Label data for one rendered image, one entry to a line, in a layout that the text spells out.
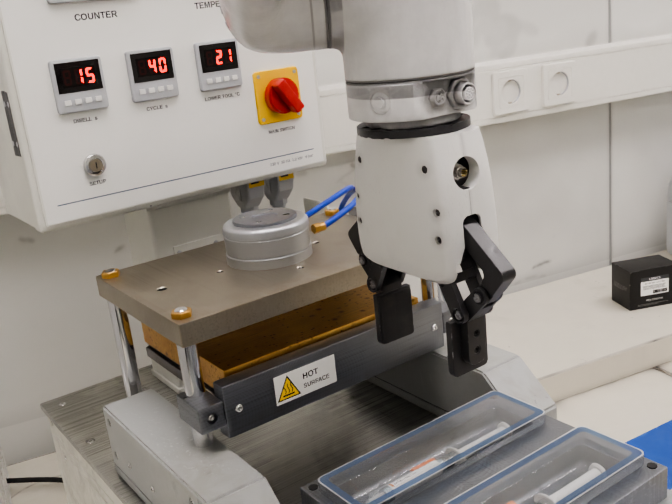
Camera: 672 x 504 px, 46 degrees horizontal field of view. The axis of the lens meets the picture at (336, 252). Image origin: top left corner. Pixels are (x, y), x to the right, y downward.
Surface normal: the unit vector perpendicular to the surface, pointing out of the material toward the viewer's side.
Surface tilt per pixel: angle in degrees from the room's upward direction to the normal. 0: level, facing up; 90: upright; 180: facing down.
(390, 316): 91
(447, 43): 90
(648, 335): 0
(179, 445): 0
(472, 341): 90
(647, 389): 0
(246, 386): 90
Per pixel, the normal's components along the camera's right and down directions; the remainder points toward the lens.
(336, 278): 0.59, 0.18
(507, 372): 0.30, -0.61
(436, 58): 0.34, 0.25
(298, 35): 0.25, 0.87
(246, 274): -0.11, -0.95
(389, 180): -0.80, 0.26
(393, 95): -0.30, 0.32
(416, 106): 0.01, 0.29
